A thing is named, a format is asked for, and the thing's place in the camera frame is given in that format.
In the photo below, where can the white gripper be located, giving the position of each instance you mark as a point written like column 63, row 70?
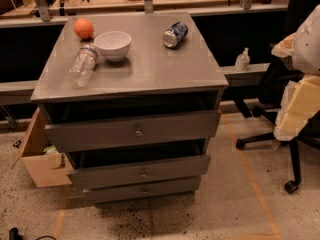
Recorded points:
column 308, row 47

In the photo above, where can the grey top drawer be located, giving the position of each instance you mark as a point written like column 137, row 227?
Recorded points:
column 133, row 131

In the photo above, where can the grey drawer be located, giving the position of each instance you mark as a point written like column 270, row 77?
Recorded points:
column 141, row 172
column 137, row 191
column 133, row 131

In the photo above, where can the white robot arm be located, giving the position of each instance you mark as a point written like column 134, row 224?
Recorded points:
column 306, row 49

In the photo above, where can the grey middle drawer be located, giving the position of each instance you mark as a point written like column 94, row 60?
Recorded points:
column 141, row 172

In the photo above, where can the grey drawer cabinet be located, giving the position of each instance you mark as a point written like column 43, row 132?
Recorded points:
column 147, row 48

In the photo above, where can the grey bottom drawer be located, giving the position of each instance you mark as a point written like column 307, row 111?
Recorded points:
column 137, row 191

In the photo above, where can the black office chair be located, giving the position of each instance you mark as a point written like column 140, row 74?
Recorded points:
column 279, row 76

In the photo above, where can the hand sanitizer pump bottle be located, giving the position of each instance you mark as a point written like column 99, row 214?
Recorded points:
column 242, row 61

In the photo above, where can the blue soda can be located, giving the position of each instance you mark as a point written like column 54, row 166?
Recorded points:
column 175, row 34

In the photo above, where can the white bowl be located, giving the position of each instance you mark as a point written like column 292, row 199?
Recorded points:
column 113, row 45

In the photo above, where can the clear plastic water bottle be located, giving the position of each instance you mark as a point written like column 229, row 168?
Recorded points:
column 83, row 66

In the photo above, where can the orange fruit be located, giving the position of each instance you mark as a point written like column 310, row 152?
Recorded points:
column 83, row 28

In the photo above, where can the cardboard box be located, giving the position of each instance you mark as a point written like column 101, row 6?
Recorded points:
column 46, row 168

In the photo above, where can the grey metal rail shelf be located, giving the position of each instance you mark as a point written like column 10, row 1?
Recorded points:
column 128, row 78

